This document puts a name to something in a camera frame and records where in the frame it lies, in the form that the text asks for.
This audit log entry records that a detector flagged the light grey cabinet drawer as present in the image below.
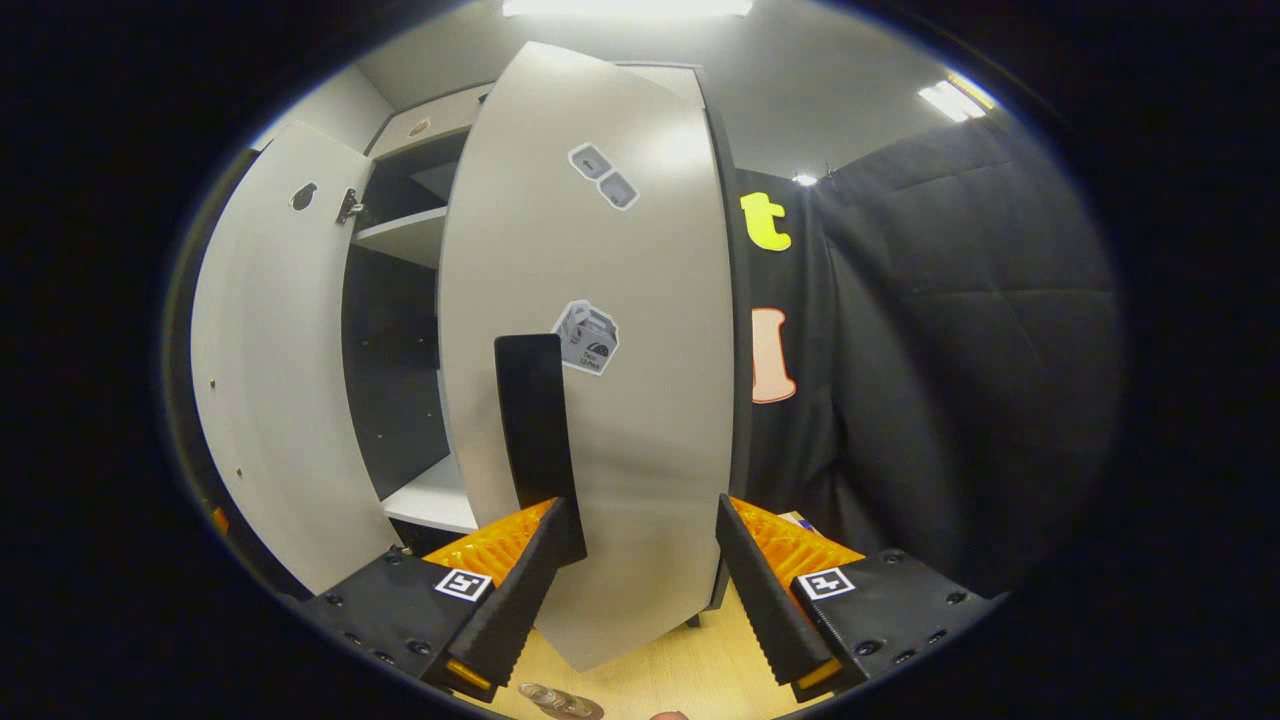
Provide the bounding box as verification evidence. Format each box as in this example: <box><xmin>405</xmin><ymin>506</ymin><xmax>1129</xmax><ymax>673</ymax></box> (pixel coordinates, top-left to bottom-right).
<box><xmin>368</xmin><ymin>85</ymin><xmax>496</xmax><ymax>159</ymax></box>

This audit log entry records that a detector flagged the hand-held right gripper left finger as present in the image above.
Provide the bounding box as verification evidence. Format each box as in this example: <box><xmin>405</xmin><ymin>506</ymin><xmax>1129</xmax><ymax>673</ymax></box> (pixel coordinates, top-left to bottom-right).
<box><xmin>300</xmin><ymin>497</ymin><xmax>571</xmax><ymax>703</ymax></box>

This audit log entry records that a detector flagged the clear glass bottle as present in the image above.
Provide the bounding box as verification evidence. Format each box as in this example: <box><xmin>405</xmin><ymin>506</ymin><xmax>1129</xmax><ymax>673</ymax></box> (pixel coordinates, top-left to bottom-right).
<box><xmin>518</xmin><ymin>683</ymin><xmax>606</xmax><ymax>720</ymax></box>

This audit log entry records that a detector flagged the black backdrop cloth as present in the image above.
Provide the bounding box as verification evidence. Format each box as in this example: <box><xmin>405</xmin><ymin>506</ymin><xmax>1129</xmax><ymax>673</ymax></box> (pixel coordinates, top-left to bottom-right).
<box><xmin>160</xmin><ymin>115</ymin><xmax>1126</xmax><ymax>601</ymax></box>

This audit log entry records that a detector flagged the grey and white cabinet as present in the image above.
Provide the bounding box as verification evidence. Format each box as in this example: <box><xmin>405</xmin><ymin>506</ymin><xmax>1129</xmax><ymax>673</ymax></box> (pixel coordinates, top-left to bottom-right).
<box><xmin>340</xmin><ymin>62</ymin><xmax>756</xmax><ymax>629</ymax></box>

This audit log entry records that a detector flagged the black right door handle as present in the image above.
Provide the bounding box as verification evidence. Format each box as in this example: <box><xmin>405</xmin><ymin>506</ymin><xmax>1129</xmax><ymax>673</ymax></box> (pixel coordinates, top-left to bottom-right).
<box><xmin>494</xmin><ymin>334</ymin><xmax>589</xmax><ymax>568</ymax></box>

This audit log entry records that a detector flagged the large ceiling light panel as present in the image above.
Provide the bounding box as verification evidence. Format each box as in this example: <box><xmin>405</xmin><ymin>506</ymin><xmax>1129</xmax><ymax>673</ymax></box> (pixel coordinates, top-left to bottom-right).
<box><xmin>500</xmin><ymin>0</ymin><xmax>756</xmax><ymax>19</ymax></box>

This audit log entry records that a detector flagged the light grey cabinet door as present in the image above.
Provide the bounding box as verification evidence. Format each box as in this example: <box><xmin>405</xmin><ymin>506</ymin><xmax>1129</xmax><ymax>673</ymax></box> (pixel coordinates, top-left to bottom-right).
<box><xmin>190</xmin><ymin>120</ymin><xmax>401</xmax><ymax>596</ymax></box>
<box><xmin>437</xmin><ymin>40</ymin><xmax>741</xmax><ymax>673</ymax></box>

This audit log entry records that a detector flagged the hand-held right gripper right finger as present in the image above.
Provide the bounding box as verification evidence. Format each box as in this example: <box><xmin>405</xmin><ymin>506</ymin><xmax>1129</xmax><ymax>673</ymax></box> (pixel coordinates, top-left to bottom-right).
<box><xmin>715</xmin><ymin>494</ymin><xmax>1001</xmax><ymax>703</ymax></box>

